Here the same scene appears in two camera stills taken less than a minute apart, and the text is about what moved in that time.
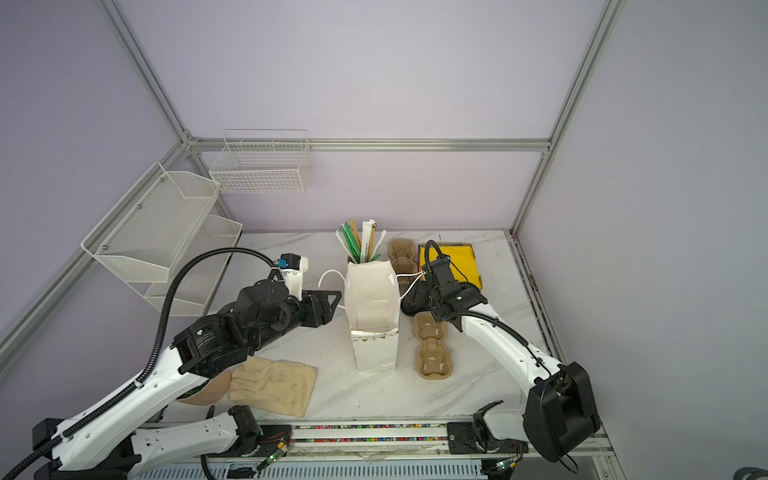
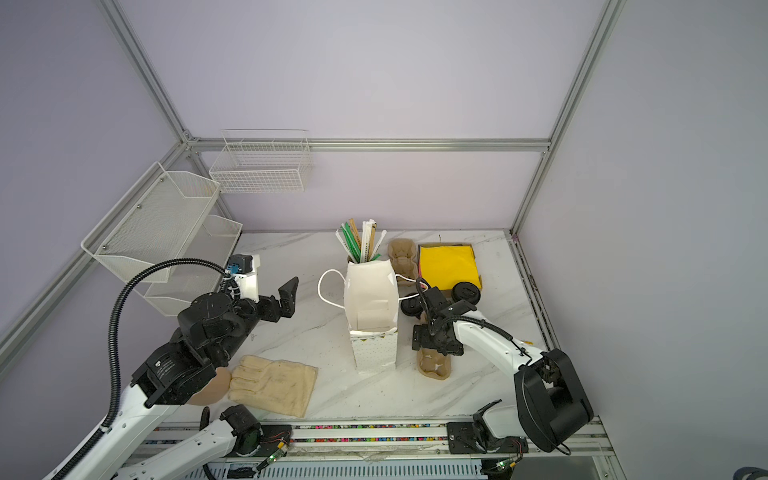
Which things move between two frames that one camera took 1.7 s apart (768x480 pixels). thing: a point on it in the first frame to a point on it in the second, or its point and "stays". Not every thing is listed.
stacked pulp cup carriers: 403,255 stays
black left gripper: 316,298 to 286,303
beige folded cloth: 282,386 stays
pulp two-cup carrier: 434,359 stays
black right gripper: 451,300 to 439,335
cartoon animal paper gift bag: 372,302 stays
